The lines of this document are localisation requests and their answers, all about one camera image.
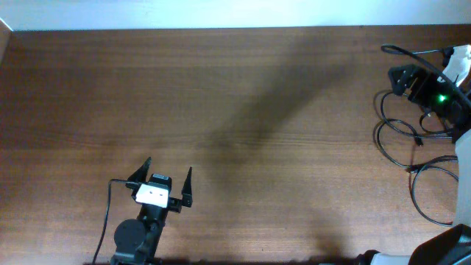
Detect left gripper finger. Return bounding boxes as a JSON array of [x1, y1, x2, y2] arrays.
[[126, 157, 152, 189], [182, 166, 192, 197]]

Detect black cable bundle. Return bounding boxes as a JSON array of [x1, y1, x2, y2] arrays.
[[406, 154, 461, 227]]

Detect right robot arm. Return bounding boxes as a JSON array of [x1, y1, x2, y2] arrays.
[[354, 64, 470, 264]]

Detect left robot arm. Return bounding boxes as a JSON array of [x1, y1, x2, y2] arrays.
[[110, 158, 193, 265]]

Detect left camera cable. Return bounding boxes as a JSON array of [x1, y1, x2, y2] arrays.
[[91, 178, 141, 265]]

